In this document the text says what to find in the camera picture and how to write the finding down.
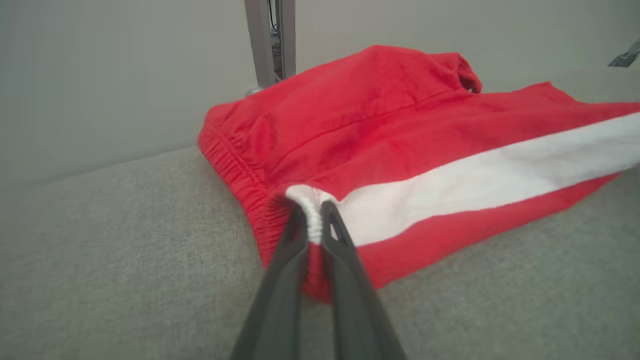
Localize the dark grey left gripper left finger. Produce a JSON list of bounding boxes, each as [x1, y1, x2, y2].
[[230, 202, 311, 360]]

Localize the grey metal post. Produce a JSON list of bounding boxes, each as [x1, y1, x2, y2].
[[244, 0, 297, 96]]

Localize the red Bulls 23 shorts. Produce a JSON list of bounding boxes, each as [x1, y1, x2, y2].
[[197, 45, 640, 303]]

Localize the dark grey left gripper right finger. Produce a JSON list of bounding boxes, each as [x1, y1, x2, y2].
[[320, 200, 408, 360]]

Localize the grey metal frame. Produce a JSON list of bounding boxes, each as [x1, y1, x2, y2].
[[607, 40, 640, 68]]

